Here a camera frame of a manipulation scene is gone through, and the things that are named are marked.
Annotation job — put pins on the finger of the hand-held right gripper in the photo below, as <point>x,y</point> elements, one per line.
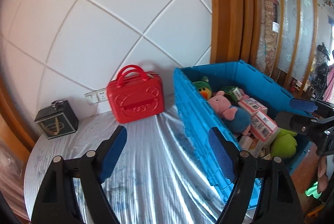
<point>302,105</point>
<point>292,120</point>

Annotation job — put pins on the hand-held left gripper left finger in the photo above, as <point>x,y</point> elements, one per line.
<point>113,153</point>

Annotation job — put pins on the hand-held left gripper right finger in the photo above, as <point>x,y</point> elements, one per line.
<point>221,156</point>

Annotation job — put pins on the pink pig plush blue shirt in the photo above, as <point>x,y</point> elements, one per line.
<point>229,114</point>

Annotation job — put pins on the blue plastic crate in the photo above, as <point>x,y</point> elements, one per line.
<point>198,114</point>

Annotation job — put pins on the green medicine box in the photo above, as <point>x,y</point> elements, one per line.
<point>231,93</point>

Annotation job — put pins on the yellow duck plush green hat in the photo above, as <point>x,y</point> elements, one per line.
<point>203,88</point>

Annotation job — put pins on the person's right hand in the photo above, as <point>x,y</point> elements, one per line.
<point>323,174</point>

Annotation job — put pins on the hanging dark clothes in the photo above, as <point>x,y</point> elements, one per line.
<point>322,75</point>

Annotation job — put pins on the blue white bed sheet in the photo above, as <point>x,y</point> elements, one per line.
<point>156,174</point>

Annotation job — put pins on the red mini suitcase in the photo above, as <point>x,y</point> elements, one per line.
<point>135,98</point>

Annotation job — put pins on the black gift box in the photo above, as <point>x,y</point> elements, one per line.
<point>56,119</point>

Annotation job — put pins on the rolled patterned fabric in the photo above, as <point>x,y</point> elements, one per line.
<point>270,30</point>

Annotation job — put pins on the frosted glass wooden-slat door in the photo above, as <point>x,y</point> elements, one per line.
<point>297,17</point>

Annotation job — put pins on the clear plastic bag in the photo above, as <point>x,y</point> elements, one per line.
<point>11,177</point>

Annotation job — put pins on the white wall switch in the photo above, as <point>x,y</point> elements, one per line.
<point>90,98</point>

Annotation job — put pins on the curved wooden bed frame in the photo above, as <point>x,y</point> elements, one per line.
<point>13,119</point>
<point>229,4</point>

